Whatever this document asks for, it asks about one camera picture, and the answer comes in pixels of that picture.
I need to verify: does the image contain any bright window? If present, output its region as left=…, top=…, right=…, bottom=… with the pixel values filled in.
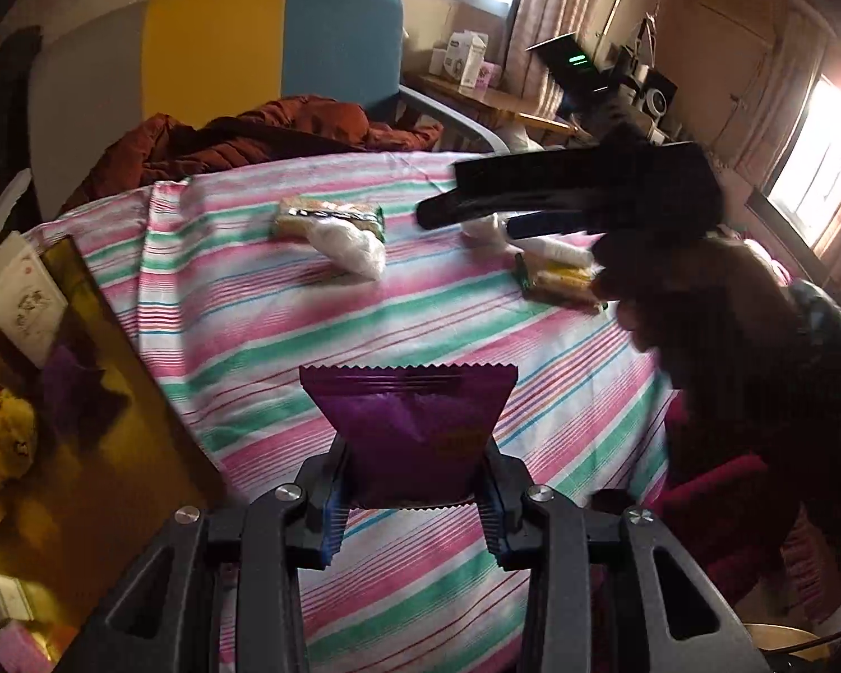
left=764, top=73, right=841, bottom=246

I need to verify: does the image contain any wooden desk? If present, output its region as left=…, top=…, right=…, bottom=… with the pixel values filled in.
left=399, top=70, right=583, bottom=151

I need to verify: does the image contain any white foam sponge block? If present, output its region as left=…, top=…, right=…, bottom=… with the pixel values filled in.
left=511, top=234, right=597, bottom=269

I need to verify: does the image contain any pale pink curtain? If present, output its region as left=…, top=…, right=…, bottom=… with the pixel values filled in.
left=505, top=0, right=632, bottom=106

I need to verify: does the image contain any striped pink green cloth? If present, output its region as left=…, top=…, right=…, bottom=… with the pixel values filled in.
left=14, top=150, right=674, bottom=673

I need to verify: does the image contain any white carton box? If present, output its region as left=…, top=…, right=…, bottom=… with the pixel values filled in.
left=445, top=31, right=492, bottom=99

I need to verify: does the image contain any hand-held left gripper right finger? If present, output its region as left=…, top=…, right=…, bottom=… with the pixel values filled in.
left=480, top=438, right=751, bottom=673

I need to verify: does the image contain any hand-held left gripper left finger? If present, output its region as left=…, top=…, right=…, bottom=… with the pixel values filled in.
left=87, top=435, right=355, bottom=673

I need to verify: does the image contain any black speaker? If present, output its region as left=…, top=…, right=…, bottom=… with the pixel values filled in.
left=634, top=66, right=681, bottom=131

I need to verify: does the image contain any clear plastic wrapped white item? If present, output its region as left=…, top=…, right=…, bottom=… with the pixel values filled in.
left=308, top=220, right=388, bottom=282

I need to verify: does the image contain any small white box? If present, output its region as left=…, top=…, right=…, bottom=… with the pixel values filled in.
left=0, top=571, right=33, bottom=635

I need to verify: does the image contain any person's right hand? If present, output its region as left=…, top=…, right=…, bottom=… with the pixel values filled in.
left=590, top=228, right=800, bottom=366

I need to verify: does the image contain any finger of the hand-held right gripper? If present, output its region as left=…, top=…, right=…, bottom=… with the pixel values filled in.
left=417, top=150, right=597, bottom=231
left=508, top=209, right=597, bottom=239

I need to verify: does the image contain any red blanket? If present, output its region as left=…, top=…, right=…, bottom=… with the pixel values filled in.
left=595, top=393, right=841, bottom=611

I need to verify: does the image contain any cracker packet with green ends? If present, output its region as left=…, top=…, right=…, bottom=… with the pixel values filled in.
left=272, top=197, right=386, bottom=239

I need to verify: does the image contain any rust orange jacket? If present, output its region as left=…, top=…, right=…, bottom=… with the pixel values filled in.
left=59, top=94, right=444, bottom=215

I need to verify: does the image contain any blue and yellow chair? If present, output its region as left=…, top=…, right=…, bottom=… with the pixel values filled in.
left=28, top=0, right=512, bottom=222

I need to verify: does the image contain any cracker packet with yellow label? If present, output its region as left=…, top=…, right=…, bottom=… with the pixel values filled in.
left=515, top=252, right=607, bottom=313

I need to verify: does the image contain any yellow translucent container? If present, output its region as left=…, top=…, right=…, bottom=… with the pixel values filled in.
left=0, top=234, right=229, bottom=673

